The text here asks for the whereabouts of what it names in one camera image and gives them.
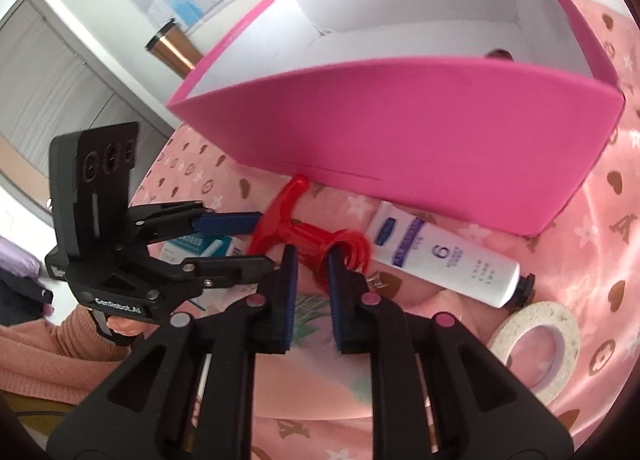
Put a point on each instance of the copper tumbler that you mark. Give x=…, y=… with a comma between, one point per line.
x=172, y=47

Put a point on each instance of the small blue white box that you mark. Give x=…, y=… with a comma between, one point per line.
x=220, y=245

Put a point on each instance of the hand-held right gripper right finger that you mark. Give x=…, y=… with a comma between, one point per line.
x=334, y=300

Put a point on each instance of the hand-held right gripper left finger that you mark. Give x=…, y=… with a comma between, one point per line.
x=291, y=300

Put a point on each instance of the purple cloth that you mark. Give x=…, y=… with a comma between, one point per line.
x=17, y=257

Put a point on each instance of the pink printed cloth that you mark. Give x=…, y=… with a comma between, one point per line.
x=575, y=190

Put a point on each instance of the pale pink tube green leaves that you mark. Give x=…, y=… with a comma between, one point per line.
x=312, y=325

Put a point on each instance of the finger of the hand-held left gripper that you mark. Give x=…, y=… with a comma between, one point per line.
x=225, y=223
x=235, y=270

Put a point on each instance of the pink cardboard box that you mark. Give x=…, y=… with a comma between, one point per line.
x=400, y=139

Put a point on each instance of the grey door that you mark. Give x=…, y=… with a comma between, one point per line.
x=50, y=74

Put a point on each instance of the person's left forearm pink sleeve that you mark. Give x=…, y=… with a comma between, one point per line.
x=45, y=360

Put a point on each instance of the white tube with black cap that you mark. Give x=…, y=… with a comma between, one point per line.
x=450, y=260

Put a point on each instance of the person's left hand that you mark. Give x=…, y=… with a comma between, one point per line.
x=122, y=326

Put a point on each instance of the white tape roll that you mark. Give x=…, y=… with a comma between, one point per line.
x=550, y=320

